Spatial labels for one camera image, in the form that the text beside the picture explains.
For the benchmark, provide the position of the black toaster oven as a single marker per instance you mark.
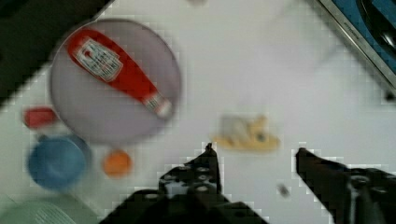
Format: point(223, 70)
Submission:
point(369, 26)

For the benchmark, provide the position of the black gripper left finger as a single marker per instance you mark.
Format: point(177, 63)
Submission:
point(204, 169)

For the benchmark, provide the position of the red toy strawberry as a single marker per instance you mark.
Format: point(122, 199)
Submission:
point(38, 117)

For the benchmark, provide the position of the peeled yellow toy banana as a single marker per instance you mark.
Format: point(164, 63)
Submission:
point(244, 134)

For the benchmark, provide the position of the blue bowl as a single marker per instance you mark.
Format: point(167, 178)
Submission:
point(57, 163)

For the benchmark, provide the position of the orange toy fruit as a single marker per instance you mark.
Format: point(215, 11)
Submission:
point(117, 164)

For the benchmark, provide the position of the red ketchup bottle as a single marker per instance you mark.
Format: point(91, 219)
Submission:
point(105, 60)

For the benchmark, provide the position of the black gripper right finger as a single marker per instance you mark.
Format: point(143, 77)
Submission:
point(350, 195)

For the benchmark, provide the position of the grey round plate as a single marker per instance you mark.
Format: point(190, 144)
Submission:
point(100, 114)

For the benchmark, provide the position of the green perforated colander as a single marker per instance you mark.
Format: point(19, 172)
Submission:
point(49, 210)

